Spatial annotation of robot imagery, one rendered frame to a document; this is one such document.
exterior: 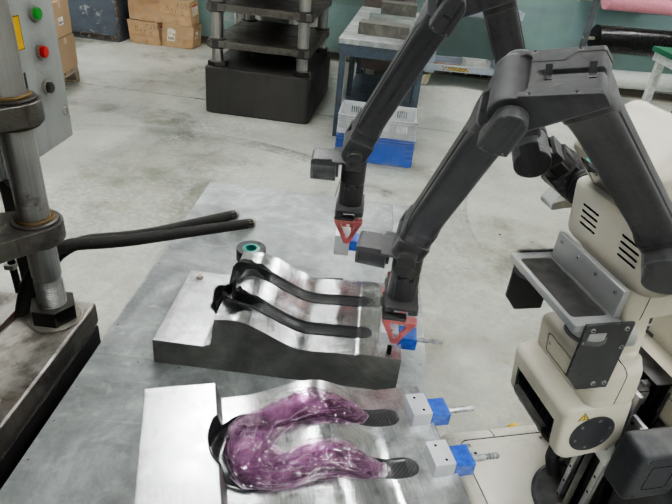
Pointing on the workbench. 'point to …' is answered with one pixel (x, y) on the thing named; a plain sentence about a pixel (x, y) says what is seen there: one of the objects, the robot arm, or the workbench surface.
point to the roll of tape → (249, 248)
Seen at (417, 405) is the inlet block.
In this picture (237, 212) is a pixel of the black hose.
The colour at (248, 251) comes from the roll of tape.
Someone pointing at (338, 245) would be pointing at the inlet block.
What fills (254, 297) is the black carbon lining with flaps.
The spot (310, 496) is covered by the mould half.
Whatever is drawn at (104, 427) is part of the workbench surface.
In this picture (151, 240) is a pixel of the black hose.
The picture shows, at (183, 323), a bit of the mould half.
